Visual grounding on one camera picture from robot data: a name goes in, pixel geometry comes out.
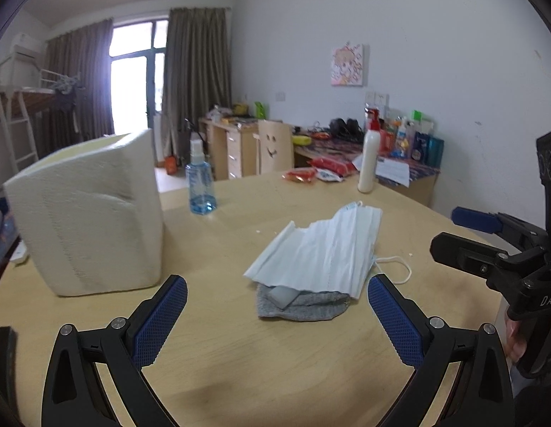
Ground black headphones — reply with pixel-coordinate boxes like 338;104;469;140
329;118;364;136

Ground white air conditioner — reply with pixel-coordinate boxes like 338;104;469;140
11;33;44;58

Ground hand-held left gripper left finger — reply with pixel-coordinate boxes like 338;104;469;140
42;274;188;427

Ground light blue face mask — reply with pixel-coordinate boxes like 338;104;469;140
243;201;413;300

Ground orange-red snack packet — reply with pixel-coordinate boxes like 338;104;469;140
282;169;318;184

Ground white metal bunk bed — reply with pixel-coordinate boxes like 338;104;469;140
0;68;58;167

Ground blue spray bottle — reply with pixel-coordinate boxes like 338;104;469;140
185;139;217;216

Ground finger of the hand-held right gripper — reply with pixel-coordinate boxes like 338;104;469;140
452;206;548;252
429;232;550;292

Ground grey sock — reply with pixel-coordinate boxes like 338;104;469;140
256;287;351;322

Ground light wooden desk with drawers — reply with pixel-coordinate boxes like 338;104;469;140
199;117;298;181

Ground white paper sheet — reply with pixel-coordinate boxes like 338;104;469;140
352;153;410;188

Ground pink cartoon wall poster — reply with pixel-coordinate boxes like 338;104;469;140
331;43;364;87

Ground white foam box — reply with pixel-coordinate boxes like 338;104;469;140
3;128;165;298

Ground brown curtain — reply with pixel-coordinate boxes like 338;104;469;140
44;19;113;161
162;6;234;165

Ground person's right hand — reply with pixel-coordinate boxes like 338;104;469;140
506;311;529;361

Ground white red-capped lotion bottle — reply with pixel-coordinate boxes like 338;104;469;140
357;107;380;194

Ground white bottle with blue label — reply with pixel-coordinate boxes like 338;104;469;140
396;116;414;158

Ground dark hanging clothes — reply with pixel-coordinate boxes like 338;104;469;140
53;73;83;110

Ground wooden smiley-face chair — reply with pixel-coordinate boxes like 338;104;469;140
258;120;295;176

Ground glass balcony door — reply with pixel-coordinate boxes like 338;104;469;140
110;20;169;136

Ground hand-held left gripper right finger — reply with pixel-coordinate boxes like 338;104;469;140
366;273;515;427

